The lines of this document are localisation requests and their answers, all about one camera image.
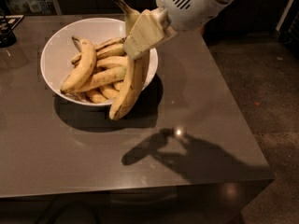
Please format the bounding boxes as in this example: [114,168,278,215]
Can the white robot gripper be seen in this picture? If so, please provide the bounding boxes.
[123,0,234,60]

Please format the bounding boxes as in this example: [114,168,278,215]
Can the long lower yellow banana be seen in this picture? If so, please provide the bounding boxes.
[75,66,126,92]

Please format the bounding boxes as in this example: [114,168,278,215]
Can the small bottom right banana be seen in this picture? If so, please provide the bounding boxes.
[113,81,122,91]

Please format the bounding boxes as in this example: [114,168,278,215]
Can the small banana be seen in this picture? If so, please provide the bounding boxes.
[113,81,122,91]
[99,85,119,99]
[86,89,107,104]

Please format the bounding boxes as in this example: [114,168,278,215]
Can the large left yellow banana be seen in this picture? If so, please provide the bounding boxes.
[60,35,96,93]

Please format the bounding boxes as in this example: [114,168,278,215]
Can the small bottom middle banana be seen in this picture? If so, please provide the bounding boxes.
[99,85,119,99]

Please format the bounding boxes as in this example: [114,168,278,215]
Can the small bottom left banana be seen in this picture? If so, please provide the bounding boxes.
[86,89,107,104]

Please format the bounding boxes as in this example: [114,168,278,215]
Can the white bowl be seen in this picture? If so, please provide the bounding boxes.
[40,17,159,107]

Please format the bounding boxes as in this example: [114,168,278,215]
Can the dark background cabinet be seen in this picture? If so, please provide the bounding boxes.
[58,0,289,34]

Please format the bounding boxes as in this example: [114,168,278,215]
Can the bottles on background shelf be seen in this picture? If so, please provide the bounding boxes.
[0,0,57,16]

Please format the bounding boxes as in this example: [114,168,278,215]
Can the black object at left edge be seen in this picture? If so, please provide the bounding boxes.
[0,11,23,48]

